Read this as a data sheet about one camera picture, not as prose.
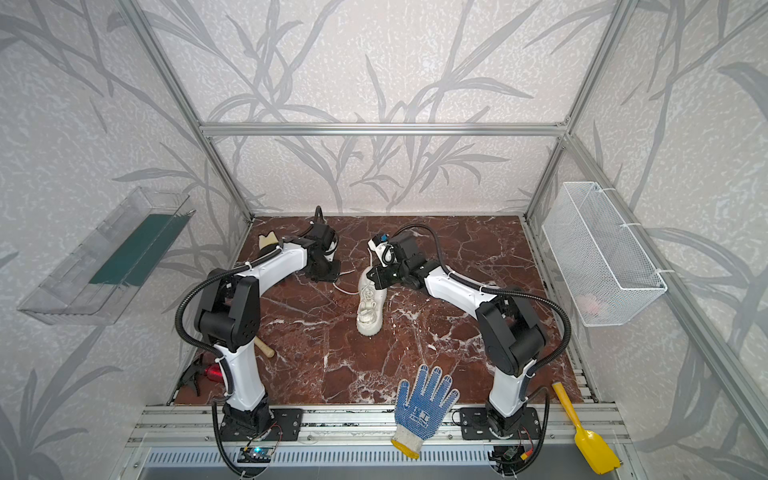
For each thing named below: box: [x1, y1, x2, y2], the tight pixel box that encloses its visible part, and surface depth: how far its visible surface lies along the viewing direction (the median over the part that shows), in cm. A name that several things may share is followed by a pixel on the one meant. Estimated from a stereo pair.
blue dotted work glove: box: [390, 364, 460, 459], surface depth 77 cm
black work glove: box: [258, 231, 279, 255], surface depth 114 cm
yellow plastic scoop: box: [552, 382, 621, 474], surface depth 71 cm
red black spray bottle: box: [204, 363, 224, 383], surface depth 81 cm
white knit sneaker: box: [356, 267, 387, 336], surface depth 90 cm
